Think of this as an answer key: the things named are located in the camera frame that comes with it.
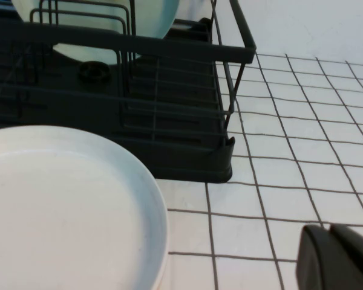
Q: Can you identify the white grid tablecloth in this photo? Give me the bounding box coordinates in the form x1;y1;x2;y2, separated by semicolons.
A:
155;51;363;290

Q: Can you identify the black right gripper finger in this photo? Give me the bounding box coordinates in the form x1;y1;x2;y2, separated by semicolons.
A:
296;223;363;290

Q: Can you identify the black wire dish rack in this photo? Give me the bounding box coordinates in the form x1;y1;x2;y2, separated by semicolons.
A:
0;18;235;184
0;0;257;149

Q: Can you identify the pale green round plate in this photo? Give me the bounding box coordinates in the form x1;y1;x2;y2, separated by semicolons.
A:
11;0;181;66

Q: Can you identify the white round plate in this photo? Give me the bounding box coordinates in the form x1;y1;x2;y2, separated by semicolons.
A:
0;124;169;290

